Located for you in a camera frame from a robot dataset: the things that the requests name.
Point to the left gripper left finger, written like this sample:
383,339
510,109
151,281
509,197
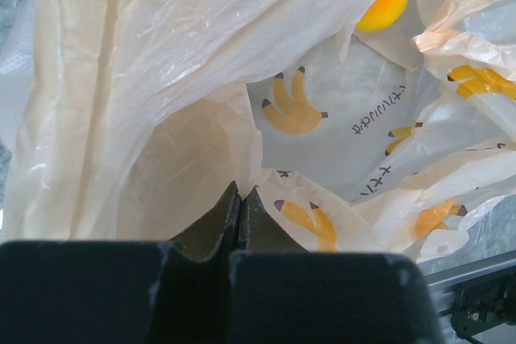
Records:
172,291

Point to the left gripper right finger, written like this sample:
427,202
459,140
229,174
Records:
281,293

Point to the translucent printed plastic bag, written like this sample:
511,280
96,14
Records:
126,119

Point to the orange yellow toy mango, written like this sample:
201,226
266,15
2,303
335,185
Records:
381,14

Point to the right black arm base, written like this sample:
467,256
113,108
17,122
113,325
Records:
483,304

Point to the aluminium mounting rail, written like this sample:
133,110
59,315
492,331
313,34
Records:
443,284

